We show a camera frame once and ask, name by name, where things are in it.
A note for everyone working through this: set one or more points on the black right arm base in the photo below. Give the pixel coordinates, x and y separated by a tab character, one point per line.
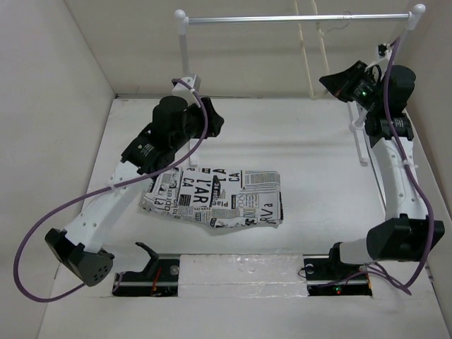
326	276

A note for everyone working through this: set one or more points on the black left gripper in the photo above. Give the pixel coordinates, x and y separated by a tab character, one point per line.
215	121

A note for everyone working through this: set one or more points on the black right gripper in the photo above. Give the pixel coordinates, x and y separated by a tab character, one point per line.
341	82

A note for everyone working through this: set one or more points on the newspaper print trousers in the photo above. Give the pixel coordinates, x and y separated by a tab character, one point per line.
217	197

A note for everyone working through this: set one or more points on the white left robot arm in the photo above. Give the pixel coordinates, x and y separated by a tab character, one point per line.
79	245

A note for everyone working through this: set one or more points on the aluminium rail right side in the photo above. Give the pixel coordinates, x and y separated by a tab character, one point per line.
378	178

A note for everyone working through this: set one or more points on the beige clothes hanger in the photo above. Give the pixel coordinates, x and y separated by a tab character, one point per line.
319	50

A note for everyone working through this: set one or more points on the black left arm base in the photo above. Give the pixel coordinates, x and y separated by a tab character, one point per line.
158	278

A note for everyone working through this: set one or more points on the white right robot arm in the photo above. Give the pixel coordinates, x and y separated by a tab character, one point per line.
408	231

